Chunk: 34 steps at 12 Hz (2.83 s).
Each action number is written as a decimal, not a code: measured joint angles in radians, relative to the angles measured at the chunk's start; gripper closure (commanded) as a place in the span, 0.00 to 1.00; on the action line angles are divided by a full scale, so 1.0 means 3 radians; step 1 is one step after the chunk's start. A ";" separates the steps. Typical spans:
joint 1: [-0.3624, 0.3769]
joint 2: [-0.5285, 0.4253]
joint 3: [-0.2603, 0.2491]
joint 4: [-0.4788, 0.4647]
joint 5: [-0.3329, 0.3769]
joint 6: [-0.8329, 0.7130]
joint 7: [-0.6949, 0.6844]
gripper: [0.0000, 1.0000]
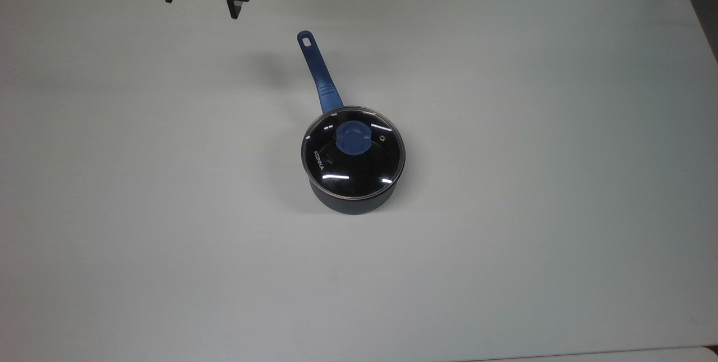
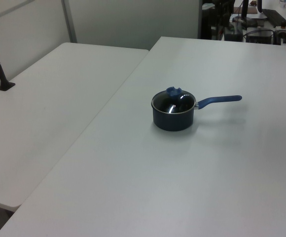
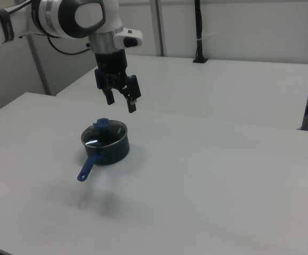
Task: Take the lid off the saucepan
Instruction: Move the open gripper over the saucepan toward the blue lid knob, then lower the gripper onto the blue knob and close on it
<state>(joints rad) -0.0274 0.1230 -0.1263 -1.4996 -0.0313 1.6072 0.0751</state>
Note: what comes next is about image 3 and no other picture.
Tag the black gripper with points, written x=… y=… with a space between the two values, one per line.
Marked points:
x=111 y=62

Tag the glass lid with blue knob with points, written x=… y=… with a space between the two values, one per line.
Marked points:
x=104 y=134

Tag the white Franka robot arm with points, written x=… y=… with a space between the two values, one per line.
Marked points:
x=63 y=18

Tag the black pole with clamp base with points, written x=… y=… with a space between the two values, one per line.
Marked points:
x=199 y=26

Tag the grey metal partition post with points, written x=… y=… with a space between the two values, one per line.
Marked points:
x=159 y=26

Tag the grey slanted metal frame post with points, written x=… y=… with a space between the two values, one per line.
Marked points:
x=40 y=69

